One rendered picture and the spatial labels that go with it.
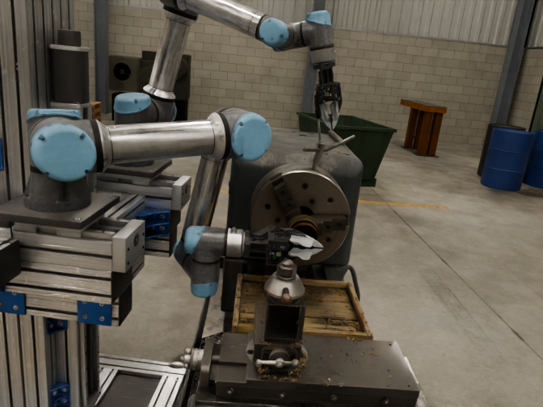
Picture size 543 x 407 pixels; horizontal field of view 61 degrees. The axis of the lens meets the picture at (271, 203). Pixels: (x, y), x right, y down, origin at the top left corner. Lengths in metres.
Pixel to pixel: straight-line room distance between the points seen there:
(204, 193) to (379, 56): 10.74
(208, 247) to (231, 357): 0.34
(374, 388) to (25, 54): 1.13
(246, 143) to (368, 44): 10.75
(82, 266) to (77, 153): 0.31
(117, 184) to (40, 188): 0.51
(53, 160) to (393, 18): 11.33
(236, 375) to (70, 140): 0.57
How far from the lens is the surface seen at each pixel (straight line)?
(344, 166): 1.58
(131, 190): 1.64
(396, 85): 12.04
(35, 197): 1.19
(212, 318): 1.92
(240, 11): 1.45
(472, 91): 12.78
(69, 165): 1.02
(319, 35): 1.50
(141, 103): 1.60
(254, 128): 1.12
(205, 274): 1.24
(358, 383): 0.97
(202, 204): 1.30
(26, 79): 1.38
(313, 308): 1.35
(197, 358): 0.99
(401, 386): 0.99
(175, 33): 1.68
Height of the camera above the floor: 1.54
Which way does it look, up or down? 17 degrees down
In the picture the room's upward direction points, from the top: 6 degrees clockwise
